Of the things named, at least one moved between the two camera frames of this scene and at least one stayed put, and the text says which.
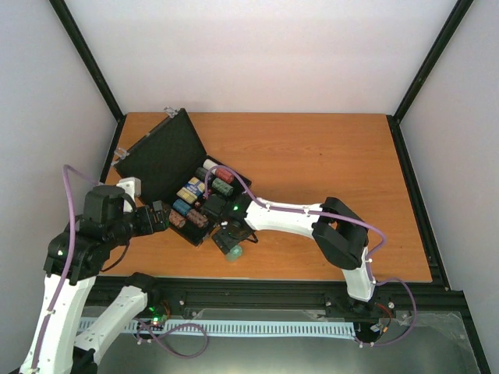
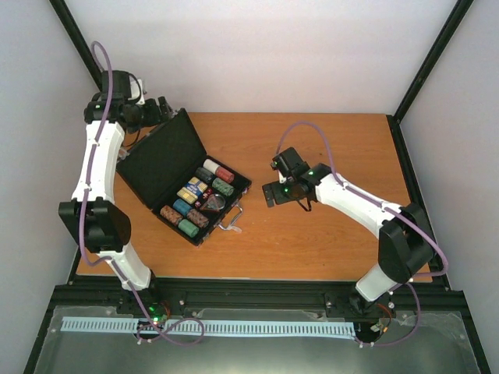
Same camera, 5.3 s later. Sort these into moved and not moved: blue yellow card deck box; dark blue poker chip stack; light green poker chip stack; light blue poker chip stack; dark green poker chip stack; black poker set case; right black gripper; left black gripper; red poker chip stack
Moved: left black gripper; right black gripper; light green poker chip stack
Not moved: black poker set case; dark blue poker chip stack; dark green poker chip stack; light blue poker chip stack; red poker chip stack; blue yellow card deck box
